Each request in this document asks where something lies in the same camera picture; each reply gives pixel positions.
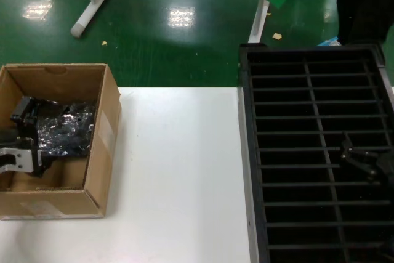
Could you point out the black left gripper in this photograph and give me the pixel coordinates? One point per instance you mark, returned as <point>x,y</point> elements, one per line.
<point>42,163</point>

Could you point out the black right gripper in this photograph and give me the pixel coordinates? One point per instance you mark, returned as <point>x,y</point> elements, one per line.
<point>386,166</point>

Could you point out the translucent grey antistatic bag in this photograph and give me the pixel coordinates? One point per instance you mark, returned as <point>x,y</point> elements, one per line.
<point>70,127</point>

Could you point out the black slotted plastic container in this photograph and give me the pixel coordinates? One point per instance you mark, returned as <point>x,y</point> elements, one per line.
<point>307,152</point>

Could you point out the open brown cardboard box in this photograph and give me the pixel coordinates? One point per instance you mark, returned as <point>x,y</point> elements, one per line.
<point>101,158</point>

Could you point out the blue shoe cover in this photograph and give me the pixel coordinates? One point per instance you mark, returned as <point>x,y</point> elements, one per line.
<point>329,42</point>

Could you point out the person in dark trousers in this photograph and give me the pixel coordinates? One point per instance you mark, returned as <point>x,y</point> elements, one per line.
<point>363,4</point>

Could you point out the white metal table leg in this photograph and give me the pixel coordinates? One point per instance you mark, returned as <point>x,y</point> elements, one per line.
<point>92,7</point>
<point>260,13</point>

